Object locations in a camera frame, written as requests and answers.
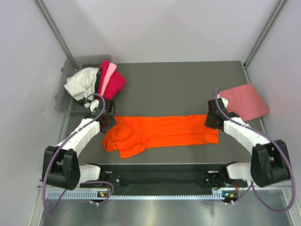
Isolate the orange t shirt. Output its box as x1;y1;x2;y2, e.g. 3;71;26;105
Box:
102;114;219;159

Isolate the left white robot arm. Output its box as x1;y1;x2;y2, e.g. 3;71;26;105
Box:
42;100;117;190

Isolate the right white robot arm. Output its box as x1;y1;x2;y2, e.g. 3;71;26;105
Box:
205;98;291;187

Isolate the dark green t shirt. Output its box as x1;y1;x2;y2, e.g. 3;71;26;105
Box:
73;67;102;106

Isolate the magenta t shirt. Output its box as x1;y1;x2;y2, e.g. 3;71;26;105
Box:
97;60;126;100

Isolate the white t shirt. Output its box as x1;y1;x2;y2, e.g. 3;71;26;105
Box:
64;67;99;101

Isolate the grey plastic bin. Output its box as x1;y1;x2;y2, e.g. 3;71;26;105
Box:
55;55;112;115

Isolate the light pink t shirt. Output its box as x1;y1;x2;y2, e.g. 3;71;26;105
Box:
100;63;117;96

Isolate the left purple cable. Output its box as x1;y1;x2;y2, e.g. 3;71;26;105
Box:
41;93;115;214

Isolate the purple cable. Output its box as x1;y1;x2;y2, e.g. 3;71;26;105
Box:
215;87;296;214
41;93;115;214

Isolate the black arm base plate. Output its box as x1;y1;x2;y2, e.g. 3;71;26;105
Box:
79;164;247;195

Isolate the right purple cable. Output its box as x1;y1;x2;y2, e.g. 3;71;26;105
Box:
215;87;296;214

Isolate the slotted grey cable duct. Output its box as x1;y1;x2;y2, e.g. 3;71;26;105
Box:
47;189;238;201

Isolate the right aluminium frame post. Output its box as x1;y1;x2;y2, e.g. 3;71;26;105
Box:
243;0;288;69

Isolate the aluminium frame post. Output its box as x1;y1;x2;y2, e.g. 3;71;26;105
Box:
243;0;288;69
34;0;79;70

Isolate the left aluminium frame post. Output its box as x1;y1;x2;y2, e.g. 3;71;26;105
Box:
34;0;79;70

